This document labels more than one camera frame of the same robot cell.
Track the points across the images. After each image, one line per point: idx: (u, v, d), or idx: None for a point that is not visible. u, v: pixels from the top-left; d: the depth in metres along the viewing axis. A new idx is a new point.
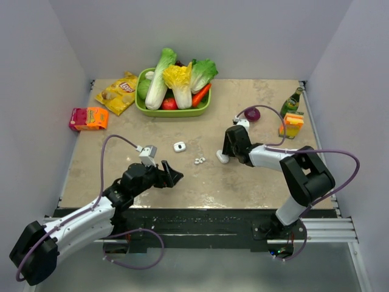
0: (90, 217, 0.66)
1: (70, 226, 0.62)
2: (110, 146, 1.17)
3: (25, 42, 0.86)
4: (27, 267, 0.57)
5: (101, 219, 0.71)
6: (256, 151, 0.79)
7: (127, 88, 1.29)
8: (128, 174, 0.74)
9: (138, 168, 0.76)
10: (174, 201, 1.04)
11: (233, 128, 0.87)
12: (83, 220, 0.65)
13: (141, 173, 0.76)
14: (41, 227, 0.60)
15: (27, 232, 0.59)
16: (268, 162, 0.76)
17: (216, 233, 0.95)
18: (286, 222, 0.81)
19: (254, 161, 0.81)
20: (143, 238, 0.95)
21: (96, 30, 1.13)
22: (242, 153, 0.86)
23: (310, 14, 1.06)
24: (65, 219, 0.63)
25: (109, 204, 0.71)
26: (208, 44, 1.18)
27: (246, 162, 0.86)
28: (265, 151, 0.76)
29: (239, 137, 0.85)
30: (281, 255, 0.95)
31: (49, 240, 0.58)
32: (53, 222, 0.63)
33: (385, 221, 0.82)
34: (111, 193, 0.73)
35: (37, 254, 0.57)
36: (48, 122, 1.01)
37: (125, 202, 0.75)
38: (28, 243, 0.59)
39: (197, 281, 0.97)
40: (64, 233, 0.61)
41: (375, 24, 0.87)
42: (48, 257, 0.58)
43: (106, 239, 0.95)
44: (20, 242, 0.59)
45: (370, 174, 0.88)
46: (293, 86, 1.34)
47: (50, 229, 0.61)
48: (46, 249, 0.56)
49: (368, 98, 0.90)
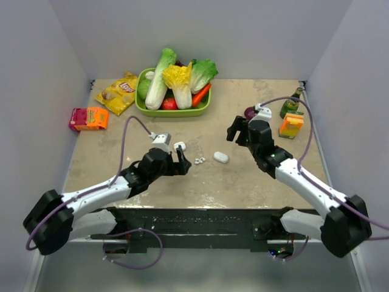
0: (106, 193, 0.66)
1: (87, 199, 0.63)
2: (110, 147, 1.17)
3: (25, 41, 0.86)
4: (39, 236, 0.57)
5: (117, 199, 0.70)
6: (286, 167, 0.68)
7: (127, 88, 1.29)
8: (149, 157, 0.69)
9: (159, 152, 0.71)
10: (174, 201, 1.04)
11: (259, 126, 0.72)
12: (101, 195, 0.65)
13: (163, 156, 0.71)
14: (58, 196, 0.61)
15: (44, 199, 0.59)
16: (298, 188, 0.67)
17: (216, 233, 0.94)
18: (289, 230, 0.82)
19: (279, 174, 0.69)
20: (143, 239, 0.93)
21: (96, 30, 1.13)
22: (264, 159, 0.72)
23: (310, 14, 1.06)
24: (82, 192, 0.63)
25: (125, 184, 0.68)
26: (208, 44, 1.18)
27: (267, 170, 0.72)
28: (300, 178, 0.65)
29: (264, 140, 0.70)
30: (281, 255, 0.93)
31: (67, 210, 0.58)
32: (70, 194, 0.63)
33: (386, 221, 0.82)
34: (128, 174, 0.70)
35: (52, 222, 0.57)
36: (48, 121, 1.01)
37: (140, 186, 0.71)
38: (44, 211, 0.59)
39: (197, 281, 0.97)
40: (80, 207, 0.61)
41: (375, 24, 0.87)
42: (63, 227, 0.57)
43: (106, 239, 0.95)
44: (36, 210, 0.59)
45: (371, 174, 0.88)
46: (293, 86, 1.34)
47: (67, 199, 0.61)
48: (62, 218, 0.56)
49: (368, 98, 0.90)
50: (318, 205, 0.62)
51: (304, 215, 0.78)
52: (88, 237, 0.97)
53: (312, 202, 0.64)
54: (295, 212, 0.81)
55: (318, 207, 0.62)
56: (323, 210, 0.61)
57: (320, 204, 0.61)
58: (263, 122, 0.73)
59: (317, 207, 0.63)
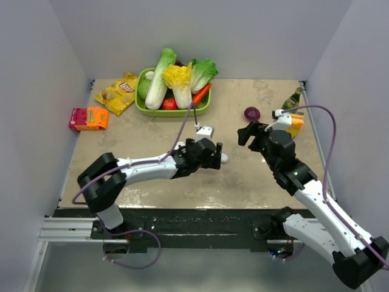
0: (155, 168, 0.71)
1: (138, 168, 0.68)
2: (110, 147, 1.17)
3: (25, 41, 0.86)
4: (89, 191, 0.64)
5: (161, 175, 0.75)
6: (310, 191, 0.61)
7: (127, 88, 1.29)
8: (201, 144, 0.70)
9: (210, 142, 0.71)
10: (174, 201, 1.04)
11: (281, 139, 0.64)
12: (151, 168, 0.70)
13: (214, 146, 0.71)
14: (114, 160, 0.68)
15: (101, 160, 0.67)
16: (317, 215, 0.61)
17: (216, 233, 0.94)
18: (289, 233, 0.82)
19: (299, 196, 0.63)
20: (143, 239, 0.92)
21: (96, 30, 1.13)
22: (285, 176, 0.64)
23: (310, 14, 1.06)
24: (135, 161, 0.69)
25: (173, 163, 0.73)
26: (208, 44, 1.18)
27: (286, 188, 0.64)
28: (325, 208, 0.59)
29: (287, 155, 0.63)
30: (280, 255, 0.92)
31: (120, 174, 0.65)
32: (125, 160, 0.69)
33: (385, 221, 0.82)
34: (177, 155, 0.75)
35: (106, 184, 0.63)
36: (49, 121, 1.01)
37: (185, 168, 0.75)
38: (99, 171, 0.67)
39: (197, 281, 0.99)
40: (132, 173, 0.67)
41: (375, 24, 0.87)
42: (114, 189, 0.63)
43: (106, 239, 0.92)
44: (94, 168, 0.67)
45: (371, 174, 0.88)
46: (293, 86, 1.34)
47: (121, 164, 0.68)
48: (115, 180, 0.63)
49: (368, 98, 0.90)
50: (340, 240, 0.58)
51: (309, 227, 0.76)
52: (89, 237, 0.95)
53: (330, 233, 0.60)
54: (299, 220, 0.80)
55: (339, 242, 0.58)
56: (346, 247, 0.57)
57: (344, 241, 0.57)
58: (287, 134, 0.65)
59: (337, 239, 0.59)
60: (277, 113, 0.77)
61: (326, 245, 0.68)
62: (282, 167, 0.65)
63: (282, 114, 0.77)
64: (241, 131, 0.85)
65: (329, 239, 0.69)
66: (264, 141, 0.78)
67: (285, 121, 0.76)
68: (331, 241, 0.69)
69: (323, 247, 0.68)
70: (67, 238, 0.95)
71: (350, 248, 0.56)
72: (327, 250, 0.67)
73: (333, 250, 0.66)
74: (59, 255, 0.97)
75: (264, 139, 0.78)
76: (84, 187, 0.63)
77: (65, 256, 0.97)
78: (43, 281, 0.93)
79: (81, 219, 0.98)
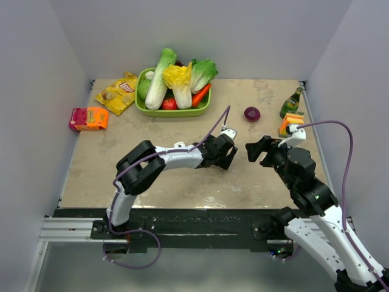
0: (186, 157, 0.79)
1: (173, 156, 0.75)
2: (110, 147, 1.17)
3: (25, 41, 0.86)
4: (129, 176, 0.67)
5: (188, 164, 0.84)
6: (330, 218, 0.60)
7: (127, 88, 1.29)
8: (223, 139, 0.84)
9: (229, 137, 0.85)
10: (174, 201, 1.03)
11: (301, 157, 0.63)
12: (183, 157, 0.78)
13: (232, 142, 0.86)
14: (152, 146, 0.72)
15: (141, 147, 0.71)
16: (332, 241, 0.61)
17: (216, 233, 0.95)
18: (288, 233, 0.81)
19: (316, 218, 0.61)
20: (143, 239, 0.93)
21: (96, 29, 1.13)
22: (304, 196, 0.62)
23: (310, 13, 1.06)
24: (171, 149, 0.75)
25: (200, 154, 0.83)
26: (208, 44, 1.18)
27: (304, 208, 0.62)
28: (342, 238, 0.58)
29: (306, 174, 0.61)
30: (281, 255, 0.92)
31: (158, 159, 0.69)
32: (161, 147, 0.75)
33: (386, 221, 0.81)
34: (201, 147, 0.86)
35: (146, 168, 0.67)
36: (48, 121, 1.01)
37: (208, 159, 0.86)
38: (138, 157, 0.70)
39: (197, 281, 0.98)
40: (168, 160, 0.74)
41: (375, 24, 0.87)
42: (154, 173, 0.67)
43: (106, 239, 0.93)
44: (135, 154, 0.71)
45: (371, 173, 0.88)
46: (293, 86, 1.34)
47: (159, 151, 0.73)
48: (155, 164, 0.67)
49: (368, 98, 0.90)
50: (352, 270, 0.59)
51: (312, 236, 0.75)
52: (89, 237, 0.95)
53: (341, 256, 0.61)
54: (302, 226, 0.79)
55: (350, 270, 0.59)
56: (357, 277, 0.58)
57: (357, 271, 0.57)
58: (306, 154, 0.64)
59: (347, 266, 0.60)
60: (291, 128, 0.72)
61: (330, 260, 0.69)
62: (301, 187, 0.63)
63: (298, 129, 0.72)
64: (250, 146, 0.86)
65: (333, 255, 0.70)
66: (277, 157, 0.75)
67: (297, 137, 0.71)
68: (335, 256, 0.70)
69: (327, 263, 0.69)
70: (67, 238, 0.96)
71: (362, 280, 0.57)
72: (331, 267, 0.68)
73: (337, 267, 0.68)
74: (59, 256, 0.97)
75: (278, 156, 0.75)
76: (125, 171, 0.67)
77: (65, 257, 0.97)
78: (42, 281, 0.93)
79: (81, 219, 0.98)
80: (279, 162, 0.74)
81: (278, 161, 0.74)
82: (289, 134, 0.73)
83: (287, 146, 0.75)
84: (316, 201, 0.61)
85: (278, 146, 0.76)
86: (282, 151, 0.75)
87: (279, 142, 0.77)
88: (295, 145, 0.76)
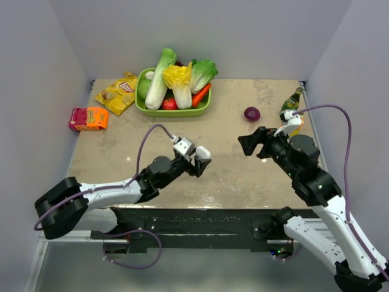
0: (119, 193, 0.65)
1: (101, 194, 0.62)
2: (110, 147, 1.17)
3: (25, 41, 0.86)
4: (48, 219, 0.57)
5: (126, 201, 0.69)
6: (333, 208, 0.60)
7: (127, 88, 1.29)
8: (152, 168, 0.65)
9: (164, 162, 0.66)
10: (174, 202, 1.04)
11: (305, 145, 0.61)
12: (113, 193, 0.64)
13: (166, 168, 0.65)
14: (76, 184, 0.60)
15: (62, 184, 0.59)
16: (335, 233, 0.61)
17: (216, 233, 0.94)
18: (287, 232, 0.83)
19: (320, 210, 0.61)
20: (143, 239, 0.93)
21: (96, 30, 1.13)
22: (306, 185, 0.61)
23: (310, 14, 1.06)
24: (98, 185, 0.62)
25: (137, 188, 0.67)
26: (208, 44, 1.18)
27: (306, 198, 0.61)
28: (346, 230, 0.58)
29: (309, 163, 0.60)
30: (281, 255, 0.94)
31: (81, 200, 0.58)
32: (89, 184, 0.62)
33: (385, 221, 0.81)
34: (141, 179, 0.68)
35: (65, 211, 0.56)
36: (48, 121, 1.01)
37: (149, 194, 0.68)
38: (59, 196, 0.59)
39: (197, 281, 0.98)
40: (94, 199, 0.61)
41: (375, 24, 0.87)
42: (76, 216, 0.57)
43: (106, 239, 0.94)
44: (53, 193, 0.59)
45: (371, 174, 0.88)
46: (293, 86, 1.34)
47: (84, 189, 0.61)
48: (76, 207, 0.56)
49: (368, 99, 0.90)
50: (354, 262, 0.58)
51: (310, 233, 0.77)
52: (89, 237, 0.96)
53: (343, 249, 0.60)
54: (301, 224, 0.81)
55: (352, 263, 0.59)
56: (359, 269, 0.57)
57: (359, 264, 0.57)
58: (310, 141, 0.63)
59: (350, 260, 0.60)
60: (287, 115, 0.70)
61: (329, 253, 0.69)
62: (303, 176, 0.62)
63: (293, 115, 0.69)
64: (245, 140, 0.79)
65: (332, 248, 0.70)
66: (275, 148, 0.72)
67: (296, 123, 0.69)
68: (333, 249, 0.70)
69: (326, 256, 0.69)
70: (68, 238, 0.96)
71: (364, 272, 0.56)
72: (330, 260, 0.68)
73: (336, 260, 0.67)
74: (59, 256, 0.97)
75: (276, 146, 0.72)
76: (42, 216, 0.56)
77: (65, 256, 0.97)
78: (42, 281, 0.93)
79: None
80: (279, 152, 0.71)
81: (277, 152, 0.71)
82: (285, 121, 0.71)
83: (284, 134, 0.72)
84: (320, 190, 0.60)
85: (275, 136, 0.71)
86: (280, 142, 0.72)
87: (276, 131, 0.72)
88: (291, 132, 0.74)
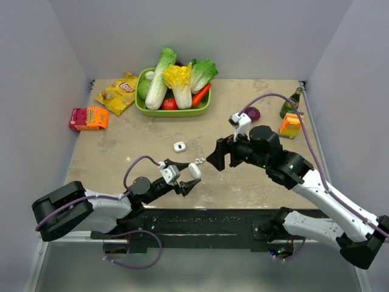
0: (114, 205, 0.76)
1: (102, 202, 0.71)
2: (110, 147, 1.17)
3: (25, 41, 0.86)
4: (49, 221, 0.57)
5: (117, 213, 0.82)
6: (310, 184, 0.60)
7: (127, 88, 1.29)
8: (132, 190, 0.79)
9: (144, 184, 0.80)
10: (172, 203, 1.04)
11: (263, 134, 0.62)
12: (111, 204, 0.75)
13: (145, 190, 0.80)
14: (81, 188, 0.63)
15: (68, 187, 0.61)
16: (321, 206, 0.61)
17: (216, 233, 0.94)
18: (286, 227, 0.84)
19: (299, 188, 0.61)
20: (143, 239, 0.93)
21: (96, 30, 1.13)
22: (279, 171, 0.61)
23: (310, 14, 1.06)
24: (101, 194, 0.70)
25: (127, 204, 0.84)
26: (208, 44, 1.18)
27: (284, 183, 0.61)
28: (329, 199, 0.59)
29: (273, 149, 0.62)
30: (281, 255, 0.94)
31: (85, 203, 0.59)
32: (92, 190, 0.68)
33: None
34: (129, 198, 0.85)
35: (69, 213, 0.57)
36: (48, 121, 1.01)
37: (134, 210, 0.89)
38: (63, 198, 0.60)
39: (197, 281, 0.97)
40: (96, 206, 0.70)
41: (375, 24, 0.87)
42: (78, 219, 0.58)
43: (106, 239, 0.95)
44: (58, 194, 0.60)
45: (371, 174, 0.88)
46: (294, 86, 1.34)
47: (89, 194, 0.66)
48: (81, 210, 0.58)
49: (368, 99, 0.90)
50: (348, 227, 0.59)
51: (308, 221, 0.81)
52: (89, 237, 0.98)
53: (335, 218, 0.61)
54: (297, 216, 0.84)
55: (347, 229, 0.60)
56: (355, 233, 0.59)
57: (353, 228, 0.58)
58: (265, 128, 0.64)
59: (343, 227, 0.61)
60: (234, 118, 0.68)
61: (329, 233, 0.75)
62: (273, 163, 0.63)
63: (239, 116, 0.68)
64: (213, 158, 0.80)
65: (330, 227, 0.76)
66: (240, 149, 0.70)
67: (245, 123, 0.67)
68: (332, 227, 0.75)
69: (327, 236, 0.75)
70: (68, 238, 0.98)
71: (360, 235, 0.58)
72: (332, 238, 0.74)
73: (337, 235, 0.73)
74: (59, 256, 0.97)
75: (240, 147, 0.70)
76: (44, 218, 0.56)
77: (65, 256, 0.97)
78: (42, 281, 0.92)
79: None
80: (246, 152, 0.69)
81: (244, 152, 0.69)
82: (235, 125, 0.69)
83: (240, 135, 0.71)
84: (292, 170, 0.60)
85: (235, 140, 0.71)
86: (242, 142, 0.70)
87: (233, 136, 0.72)
88: (248, 129, 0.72)
